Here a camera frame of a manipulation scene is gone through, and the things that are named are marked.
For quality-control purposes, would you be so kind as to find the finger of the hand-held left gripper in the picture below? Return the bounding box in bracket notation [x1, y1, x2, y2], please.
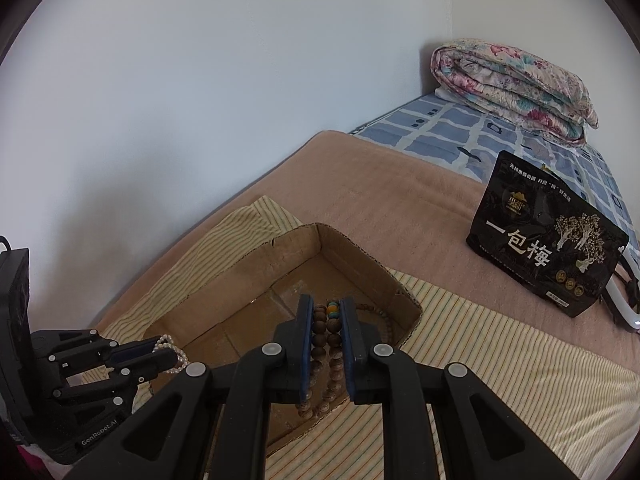
[32, 329, 160, 366]
[50, 349, 183, 408]

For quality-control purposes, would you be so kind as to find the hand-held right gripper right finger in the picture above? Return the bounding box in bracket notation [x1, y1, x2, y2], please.
[338, 296, 581, 480]

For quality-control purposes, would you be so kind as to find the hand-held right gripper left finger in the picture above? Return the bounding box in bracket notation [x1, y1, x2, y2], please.
[65, 294, 315, 480]

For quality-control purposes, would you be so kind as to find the brown wooden bead necklace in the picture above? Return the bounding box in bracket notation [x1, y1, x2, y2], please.
[295, 300, 396, 418]

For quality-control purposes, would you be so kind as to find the white pearl necklace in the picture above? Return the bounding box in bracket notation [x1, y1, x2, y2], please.
[155, 335, 193, 376]

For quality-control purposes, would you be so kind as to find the cardboard box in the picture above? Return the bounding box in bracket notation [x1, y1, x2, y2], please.
[142, 222, 423, 456]

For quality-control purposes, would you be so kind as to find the pink cloth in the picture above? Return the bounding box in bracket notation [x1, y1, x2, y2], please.
[15, 442, 71, 480]

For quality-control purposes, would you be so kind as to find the brown blanket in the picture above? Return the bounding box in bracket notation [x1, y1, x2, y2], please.
[95, 130, 640, 376]

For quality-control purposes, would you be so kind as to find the black snack bag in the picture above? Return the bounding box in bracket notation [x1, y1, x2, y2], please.
[466, 150, 630, 318]

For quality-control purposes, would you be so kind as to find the blue checked bed sheet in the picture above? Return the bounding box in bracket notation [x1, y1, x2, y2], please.
[350, 92, 640, 241]

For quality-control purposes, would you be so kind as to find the folded floral quilt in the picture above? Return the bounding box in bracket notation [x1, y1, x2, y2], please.
[431, 37, 600, 148]

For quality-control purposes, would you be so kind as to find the white ring light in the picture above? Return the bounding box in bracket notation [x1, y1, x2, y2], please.
[602, 247, 640, 331]

